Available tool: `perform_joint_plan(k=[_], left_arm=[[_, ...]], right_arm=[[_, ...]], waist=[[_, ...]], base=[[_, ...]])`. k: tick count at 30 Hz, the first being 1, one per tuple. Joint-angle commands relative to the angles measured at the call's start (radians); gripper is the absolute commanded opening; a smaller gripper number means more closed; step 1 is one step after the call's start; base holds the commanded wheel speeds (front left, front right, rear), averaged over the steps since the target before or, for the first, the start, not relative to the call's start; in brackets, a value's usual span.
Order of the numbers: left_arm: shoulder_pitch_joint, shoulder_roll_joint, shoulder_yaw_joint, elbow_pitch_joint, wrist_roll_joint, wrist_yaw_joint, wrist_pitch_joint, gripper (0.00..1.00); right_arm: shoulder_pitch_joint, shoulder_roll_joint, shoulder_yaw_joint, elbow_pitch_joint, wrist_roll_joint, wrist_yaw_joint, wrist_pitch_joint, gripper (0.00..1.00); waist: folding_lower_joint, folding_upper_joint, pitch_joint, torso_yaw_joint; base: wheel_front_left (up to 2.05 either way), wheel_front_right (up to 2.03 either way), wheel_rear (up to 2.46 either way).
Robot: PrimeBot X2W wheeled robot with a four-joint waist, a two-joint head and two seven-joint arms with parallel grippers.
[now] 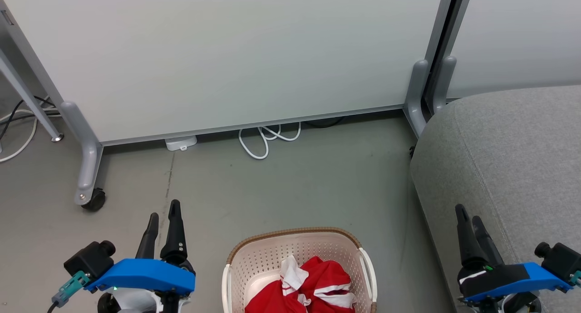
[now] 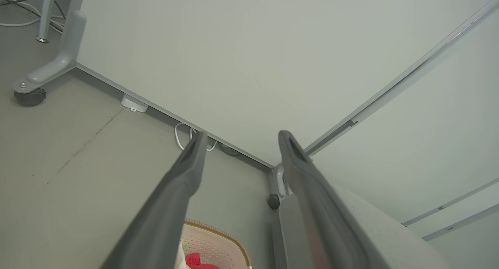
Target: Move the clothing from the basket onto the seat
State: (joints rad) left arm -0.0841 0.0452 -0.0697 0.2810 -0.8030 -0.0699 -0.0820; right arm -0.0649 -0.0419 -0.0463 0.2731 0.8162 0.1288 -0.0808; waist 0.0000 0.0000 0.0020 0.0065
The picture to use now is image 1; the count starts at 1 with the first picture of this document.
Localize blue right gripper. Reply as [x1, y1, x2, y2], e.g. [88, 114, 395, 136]
[455, 204, 574, 304]

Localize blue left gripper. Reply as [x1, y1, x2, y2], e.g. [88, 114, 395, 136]
[84, 199, 197, 296]

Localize red and white jersey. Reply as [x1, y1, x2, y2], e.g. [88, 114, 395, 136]
[245, 255, 357, 313]

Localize grey fabric sofa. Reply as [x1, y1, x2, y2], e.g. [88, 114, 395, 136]
[409, 85, 581, 313]

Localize black partition caster wheel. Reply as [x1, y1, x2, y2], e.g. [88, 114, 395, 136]
[82, 188, 107, 212]

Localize white power adapter box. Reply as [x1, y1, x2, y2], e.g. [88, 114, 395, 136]
[164, 135, 198, 152]

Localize white perforated laundry basket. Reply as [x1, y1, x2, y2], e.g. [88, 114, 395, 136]
[222, 227, 378, 313]

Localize large white partition panel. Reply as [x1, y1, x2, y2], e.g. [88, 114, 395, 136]
[0, 0, 457, 207]

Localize grey metal table leg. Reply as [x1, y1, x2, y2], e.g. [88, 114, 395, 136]
[0, 48, 64, 143]

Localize narrow white partition panel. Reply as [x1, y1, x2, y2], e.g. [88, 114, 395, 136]
[431, 0, 581, 115]

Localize teal left camera connector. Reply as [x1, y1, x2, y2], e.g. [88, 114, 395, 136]
[51, 271, 91, 303]

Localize white looped floor cable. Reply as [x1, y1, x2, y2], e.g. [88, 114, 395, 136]
[238, 122, 302, 161]

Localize long white floor cable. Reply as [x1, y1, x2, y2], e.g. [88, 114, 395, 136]
[0, 108, 40, 163]

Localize thin black floor cables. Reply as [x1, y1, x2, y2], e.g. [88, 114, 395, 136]
[0, 95, 59, 141]

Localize black floor cable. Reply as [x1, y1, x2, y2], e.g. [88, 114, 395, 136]
[301, 117, 345, 129]

